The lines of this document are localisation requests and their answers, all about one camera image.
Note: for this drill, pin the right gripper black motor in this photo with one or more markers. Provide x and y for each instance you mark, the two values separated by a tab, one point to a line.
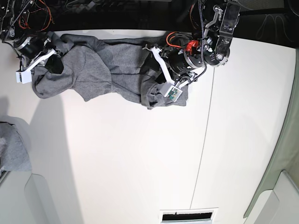
33	46

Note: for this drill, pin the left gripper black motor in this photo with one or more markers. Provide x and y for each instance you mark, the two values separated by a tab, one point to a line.
180	61

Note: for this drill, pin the grey t-shirt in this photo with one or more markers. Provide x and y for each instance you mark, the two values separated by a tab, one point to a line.
94	67

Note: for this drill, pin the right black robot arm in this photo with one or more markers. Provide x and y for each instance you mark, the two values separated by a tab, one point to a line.
23	26

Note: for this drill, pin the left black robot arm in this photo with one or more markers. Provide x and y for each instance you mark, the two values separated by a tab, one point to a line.
213	22

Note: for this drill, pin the grey folded cloth pile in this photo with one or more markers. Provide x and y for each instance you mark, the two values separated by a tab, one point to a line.
13	154

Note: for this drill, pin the green-grey side panel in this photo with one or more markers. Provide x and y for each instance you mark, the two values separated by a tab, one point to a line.
287	147

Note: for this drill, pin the white vent slot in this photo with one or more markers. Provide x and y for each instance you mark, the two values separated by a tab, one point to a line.
190	216

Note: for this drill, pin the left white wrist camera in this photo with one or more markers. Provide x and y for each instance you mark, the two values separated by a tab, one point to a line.
170	91

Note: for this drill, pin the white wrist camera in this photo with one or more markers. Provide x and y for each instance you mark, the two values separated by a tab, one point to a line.
23	77
170	91

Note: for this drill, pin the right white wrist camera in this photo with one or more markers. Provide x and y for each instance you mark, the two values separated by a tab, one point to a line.
23	77

